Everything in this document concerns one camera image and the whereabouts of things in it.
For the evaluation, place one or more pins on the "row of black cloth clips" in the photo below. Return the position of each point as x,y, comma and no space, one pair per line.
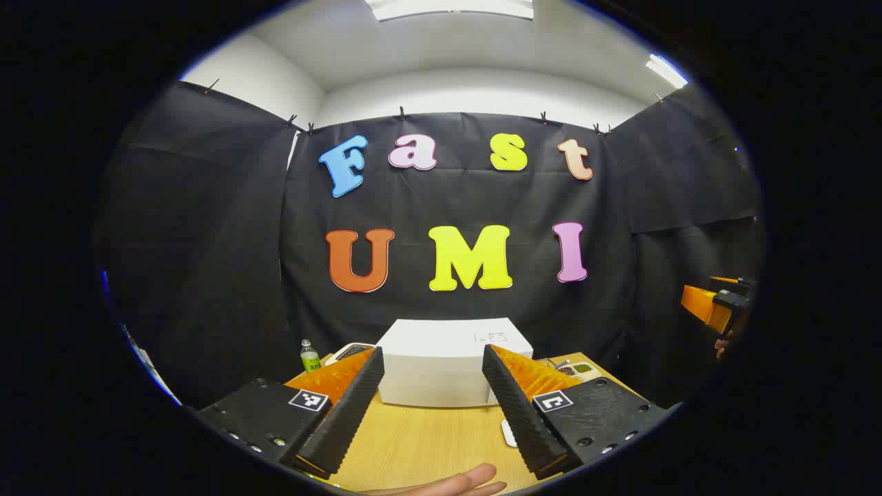
402,113

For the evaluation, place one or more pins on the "cream toaster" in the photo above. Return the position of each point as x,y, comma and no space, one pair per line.
348,351

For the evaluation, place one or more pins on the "green label drink bottle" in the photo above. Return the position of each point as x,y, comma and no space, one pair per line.
310,358

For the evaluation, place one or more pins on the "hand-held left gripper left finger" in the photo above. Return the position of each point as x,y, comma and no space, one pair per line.
348,406

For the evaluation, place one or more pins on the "white microwave oven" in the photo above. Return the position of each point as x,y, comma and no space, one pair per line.
441,365

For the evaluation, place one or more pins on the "divided tray with grains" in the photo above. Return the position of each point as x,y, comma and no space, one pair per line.
582,370

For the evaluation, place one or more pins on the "small ceiling light panel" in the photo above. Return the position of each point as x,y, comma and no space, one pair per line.
667,71

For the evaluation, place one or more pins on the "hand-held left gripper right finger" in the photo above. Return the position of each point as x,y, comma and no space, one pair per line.
518,406

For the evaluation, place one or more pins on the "large ceiling light panel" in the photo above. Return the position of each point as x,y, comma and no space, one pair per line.
448,8

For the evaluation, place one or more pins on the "white rectangular dish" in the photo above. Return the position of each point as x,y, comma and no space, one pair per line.
508,434

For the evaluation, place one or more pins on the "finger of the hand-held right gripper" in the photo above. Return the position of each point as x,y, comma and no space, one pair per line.
703,306

